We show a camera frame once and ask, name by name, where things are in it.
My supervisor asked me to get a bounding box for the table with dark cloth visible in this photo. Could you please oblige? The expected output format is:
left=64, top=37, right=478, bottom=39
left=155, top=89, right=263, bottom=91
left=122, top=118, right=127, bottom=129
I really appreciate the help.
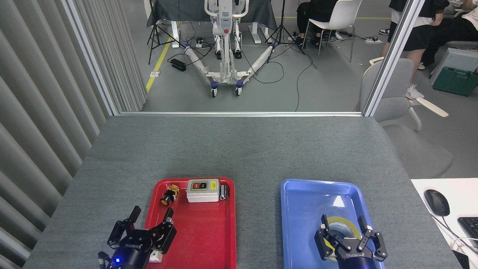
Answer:
left=147, top=0, right=277, bottom=48

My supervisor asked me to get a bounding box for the yellow and black push button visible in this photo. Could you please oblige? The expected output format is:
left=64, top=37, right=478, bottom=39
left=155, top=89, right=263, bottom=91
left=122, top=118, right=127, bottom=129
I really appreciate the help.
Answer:
left=161, top=184, right=180, bottom=206

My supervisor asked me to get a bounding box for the white wheeled stand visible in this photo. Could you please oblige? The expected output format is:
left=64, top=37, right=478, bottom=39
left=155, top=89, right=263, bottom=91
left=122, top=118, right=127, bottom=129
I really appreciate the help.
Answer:
left=184, top=0, right=276, bottom=98

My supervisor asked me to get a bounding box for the black computer mouse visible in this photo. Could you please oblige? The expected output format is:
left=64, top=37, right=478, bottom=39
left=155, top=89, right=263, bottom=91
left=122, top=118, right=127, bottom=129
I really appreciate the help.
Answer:
left=424, top=189, right=450, bottom=217

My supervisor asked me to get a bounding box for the black floor cable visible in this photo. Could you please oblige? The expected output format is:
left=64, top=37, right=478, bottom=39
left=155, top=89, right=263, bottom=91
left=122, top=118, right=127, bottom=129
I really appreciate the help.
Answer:
left=295, top=56, right=314, bottom=112

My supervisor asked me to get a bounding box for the red plastic tray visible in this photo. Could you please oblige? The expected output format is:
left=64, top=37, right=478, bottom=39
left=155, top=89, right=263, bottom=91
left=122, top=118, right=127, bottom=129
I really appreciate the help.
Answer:
left=144, top=177, right=237, bottom=269

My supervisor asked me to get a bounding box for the white side table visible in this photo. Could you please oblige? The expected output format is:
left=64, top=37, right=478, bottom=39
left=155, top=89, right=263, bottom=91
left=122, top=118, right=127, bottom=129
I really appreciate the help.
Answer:
left=411, top=178, right=478, bottom=262

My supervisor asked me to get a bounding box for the black tripod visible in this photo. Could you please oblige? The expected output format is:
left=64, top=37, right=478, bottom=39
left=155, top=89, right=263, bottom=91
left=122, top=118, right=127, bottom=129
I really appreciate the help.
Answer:
left=147, top=0, right=186, bottom=65
left=265, top=0, right=305, bottom=64

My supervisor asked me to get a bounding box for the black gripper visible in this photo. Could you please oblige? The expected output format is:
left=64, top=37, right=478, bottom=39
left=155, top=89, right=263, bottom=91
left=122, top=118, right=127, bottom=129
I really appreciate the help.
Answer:
left=106, top=205, right=177, bottom=269
left=314, top=214, right=388, bottom=269

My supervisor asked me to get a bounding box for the green plastic case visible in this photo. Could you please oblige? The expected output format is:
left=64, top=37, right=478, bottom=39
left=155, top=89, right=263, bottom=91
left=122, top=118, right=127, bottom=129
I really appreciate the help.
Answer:
left=432, top=67, right=478, bottom=97

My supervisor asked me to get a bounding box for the grey push button switch box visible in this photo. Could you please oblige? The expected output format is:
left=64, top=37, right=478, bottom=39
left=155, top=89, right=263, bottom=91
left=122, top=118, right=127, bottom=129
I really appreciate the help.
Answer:
left=186, top=179, right=220, bottom=203

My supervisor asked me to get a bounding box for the blue plastic tray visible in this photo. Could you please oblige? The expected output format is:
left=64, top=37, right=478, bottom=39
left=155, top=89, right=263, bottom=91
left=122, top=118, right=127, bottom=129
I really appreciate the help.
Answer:
left=280, top=179, right=385, bottom=269

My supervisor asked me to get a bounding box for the silver aluminium post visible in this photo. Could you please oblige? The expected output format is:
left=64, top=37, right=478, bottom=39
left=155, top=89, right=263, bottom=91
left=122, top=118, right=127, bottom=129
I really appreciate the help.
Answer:
left=361, top=0, right=426, bottom=117

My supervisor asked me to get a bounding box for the white plastic chair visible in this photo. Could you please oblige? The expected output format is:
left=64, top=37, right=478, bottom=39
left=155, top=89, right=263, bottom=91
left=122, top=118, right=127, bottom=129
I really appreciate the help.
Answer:
left=302, top=0, right=363, bottom=69

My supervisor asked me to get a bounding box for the grey pleated curtain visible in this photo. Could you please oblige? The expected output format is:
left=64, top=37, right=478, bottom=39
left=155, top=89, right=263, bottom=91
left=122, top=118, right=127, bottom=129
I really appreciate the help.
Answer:
left=0, top=0, right=147, bottom=269

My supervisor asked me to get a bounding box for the yellow tape roll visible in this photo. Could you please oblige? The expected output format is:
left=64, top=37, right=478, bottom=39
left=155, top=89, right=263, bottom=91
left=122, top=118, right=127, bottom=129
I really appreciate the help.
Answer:
left=320, top=216, right=363, bottom=262

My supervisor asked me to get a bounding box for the silver aluminium rail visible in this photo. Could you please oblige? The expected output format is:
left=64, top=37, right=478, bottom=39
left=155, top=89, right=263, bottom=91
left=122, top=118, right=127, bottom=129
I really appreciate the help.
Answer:
left=119, top=111, right=363, bottom=117

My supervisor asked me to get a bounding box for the black mouse cable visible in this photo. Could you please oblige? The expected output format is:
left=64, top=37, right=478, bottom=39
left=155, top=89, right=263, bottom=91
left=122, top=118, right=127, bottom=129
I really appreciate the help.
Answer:
left=433, top=215, right=478, bottom=247

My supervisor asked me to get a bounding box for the standing person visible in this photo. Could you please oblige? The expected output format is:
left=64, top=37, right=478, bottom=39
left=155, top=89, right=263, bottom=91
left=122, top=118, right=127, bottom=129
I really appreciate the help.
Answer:
left=381, top=0, right=450, bottom=100

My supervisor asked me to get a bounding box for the black keyboard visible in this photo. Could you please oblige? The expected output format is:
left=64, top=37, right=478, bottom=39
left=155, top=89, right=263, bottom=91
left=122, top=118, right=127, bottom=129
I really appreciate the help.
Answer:
left=457, top=217, right=478, bottom=249

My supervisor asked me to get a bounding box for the grey office chair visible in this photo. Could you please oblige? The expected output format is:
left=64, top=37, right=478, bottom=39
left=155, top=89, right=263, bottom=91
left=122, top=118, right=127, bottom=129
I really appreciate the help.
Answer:
left=358, top=56, right=454, bottom=179

